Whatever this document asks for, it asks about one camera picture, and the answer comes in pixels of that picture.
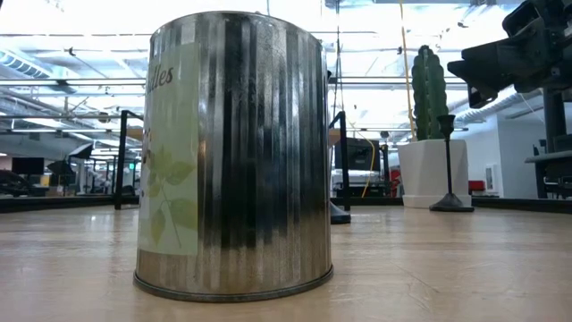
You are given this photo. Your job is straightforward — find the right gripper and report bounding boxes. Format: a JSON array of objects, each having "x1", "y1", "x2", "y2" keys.
[{"x1": 448, "y1": 0, "x2": 572, "y2": 109}]

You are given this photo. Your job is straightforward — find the tall black candlestick holder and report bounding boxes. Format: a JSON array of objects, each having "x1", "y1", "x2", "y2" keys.
[{"x1": 429, "y1": 114, "x2": 475, "y2": 214}]

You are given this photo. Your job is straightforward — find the silver labelled candle tin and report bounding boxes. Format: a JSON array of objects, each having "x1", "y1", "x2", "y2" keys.
[{"x1": 132, "y1": 11, "x2": 335, "y2": 304}]

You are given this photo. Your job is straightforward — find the green cactus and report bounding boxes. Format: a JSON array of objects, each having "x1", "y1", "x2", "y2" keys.
[{"x1": 410, "y1": 44, "x2": 450, "y2": 142}]

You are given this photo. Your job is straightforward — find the black monitor stand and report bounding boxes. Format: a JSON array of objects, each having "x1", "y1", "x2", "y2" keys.
[{"x1": 542, "y1": 88, "x2": 569, "y2": 154}]

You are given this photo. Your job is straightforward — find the grey desk cart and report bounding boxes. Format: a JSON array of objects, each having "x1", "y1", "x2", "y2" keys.
[{"x1": 525, "y1": 149, "x2": 572, "y2": 200}]

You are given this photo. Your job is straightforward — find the white hexagonal planter pot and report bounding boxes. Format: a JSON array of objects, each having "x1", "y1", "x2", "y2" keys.
[{"x1": 396, "y1": 139, "x2": 473, "y2": 209}]

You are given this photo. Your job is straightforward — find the black computer case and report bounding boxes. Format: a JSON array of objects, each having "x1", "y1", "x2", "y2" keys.
[{"x1": 334, "y1": 138, "x2": 382, "y2": 174}]

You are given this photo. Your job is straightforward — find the black studio lamp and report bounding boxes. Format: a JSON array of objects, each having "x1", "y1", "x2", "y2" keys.
[
  {"x1": 66, "y1": 142, "x2": 95, "y2": 161},
  {"x1": 46, "y1": 159, "x2": 77, "y2": 176}
]

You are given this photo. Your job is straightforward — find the black distant monitor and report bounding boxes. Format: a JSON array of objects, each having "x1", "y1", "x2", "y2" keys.
[{"x1": 11, "y1": 157, "x2": 46, "y2": 176}]

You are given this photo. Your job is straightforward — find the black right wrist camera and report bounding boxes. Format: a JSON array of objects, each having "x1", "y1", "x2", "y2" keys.
[{"x1": 502, "y1": 0, "x2": 543, "y2": 40}]

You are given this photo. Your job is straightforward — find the yellow hanging cable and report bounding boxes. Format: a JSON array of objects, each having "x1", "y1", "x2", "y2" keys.
[{"x1": 399, "y1": 0, "x2": 417, "y2": 140}]

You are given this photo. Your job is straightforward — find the white wall frame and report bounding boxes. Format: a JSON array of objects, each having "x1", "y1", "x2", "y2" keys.
[{"x1": 484, "y1": 164, "x2": 500, "y2": 194}]

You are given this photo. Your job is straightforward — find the thin yellow looped cable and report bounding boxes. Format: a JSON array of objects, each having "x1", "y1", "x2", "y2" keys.
[{"x1": 347, "y1": 120, "x2": 376, "y2": 199}]

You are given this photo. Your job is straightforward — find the black hanging cable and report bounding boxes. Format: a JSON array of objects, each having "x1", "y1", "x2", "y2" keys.
[{"x1": 331, "y1": 0, "x2": 344, "y2": 118}]

